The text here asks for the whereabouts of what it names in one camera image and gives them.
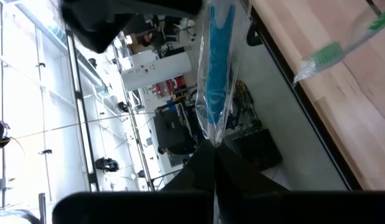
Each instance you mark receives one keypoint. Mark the black ceiling spotlight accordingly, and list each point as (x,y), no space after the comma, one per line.
(106,164)
(122,106)
(93,62)

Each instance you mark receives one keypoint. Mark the black overhead crossbar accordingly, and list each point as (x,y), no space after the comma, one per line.
(84,124)

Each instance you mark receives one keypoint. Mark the blue white toothbrush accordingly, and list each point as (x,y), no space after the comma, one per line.
(219,62)

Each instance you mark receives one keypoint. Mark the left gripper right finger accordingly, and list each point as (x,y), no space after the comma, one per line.
(258,205)

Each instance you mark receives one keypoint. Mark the green white toothbrush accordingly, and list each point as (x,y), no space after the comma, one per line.
(328,56)

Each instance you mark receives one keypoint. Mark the black equipment case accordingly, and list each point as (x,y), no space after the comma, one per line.
(258,149)

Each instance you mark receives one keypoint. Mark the black computer monitor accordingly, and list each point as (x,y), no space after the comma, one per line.
(170,130)

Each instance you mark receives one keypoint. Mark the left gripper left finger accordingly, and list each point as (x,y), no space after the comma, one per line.
(180,205)

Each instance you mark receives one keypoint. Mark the black aluminium table frame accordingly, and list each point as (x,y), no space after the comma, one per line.
(317,124)

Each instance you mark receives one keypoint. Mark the person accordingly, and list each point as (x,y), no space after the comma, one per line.
(180,148)
(149,39)

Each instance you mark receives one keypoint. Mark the white pillar cabinet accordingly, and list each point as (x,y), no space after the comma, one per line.
(155,70)

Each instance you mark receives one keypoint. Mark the red storage shelf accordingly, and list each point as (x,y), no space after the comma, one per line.
(170,85)

